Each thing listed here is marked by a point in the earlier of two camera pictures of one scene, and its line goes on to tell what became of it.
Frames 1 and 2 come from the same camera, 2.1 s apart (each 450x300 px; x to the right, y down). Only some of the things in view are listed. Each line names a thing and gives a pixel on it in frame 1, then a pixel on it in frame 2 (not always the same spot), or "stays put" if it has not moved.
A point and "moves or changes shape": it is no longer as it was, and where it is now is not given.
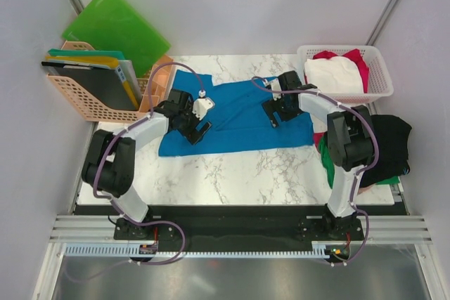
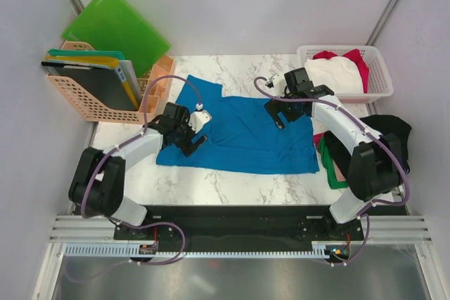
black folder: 105,82 stays put
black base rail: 240,225 stays put
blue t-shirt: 238,118 moves or changes shape
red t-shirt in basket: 355,56 stays put
